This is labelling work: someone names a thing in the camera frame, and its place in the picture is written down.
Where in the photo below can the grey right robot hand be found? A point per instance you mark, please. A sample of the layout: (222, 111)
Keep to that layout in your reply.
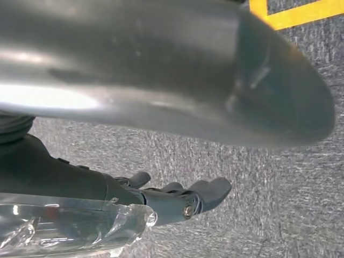
(67, 181)

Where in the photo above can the clear plastic cover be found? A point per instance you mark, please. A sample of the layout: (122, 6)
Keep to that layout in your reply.
(67, 228)

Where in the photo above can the yellow floor tape square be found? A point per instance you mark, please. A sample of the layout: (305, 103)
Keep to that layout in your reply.
(296, 18)

